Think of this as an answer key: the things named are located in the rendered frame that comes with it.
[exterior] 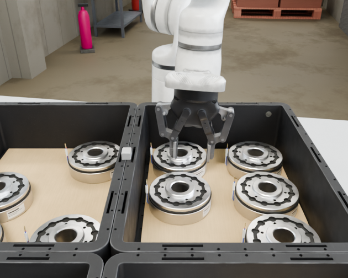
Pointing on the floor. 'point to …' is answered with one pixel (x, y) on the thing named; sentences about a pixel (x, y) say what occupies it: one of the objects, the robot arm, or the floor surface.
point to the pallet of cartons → (311, 7)
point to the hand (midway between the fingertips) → (191, 151)
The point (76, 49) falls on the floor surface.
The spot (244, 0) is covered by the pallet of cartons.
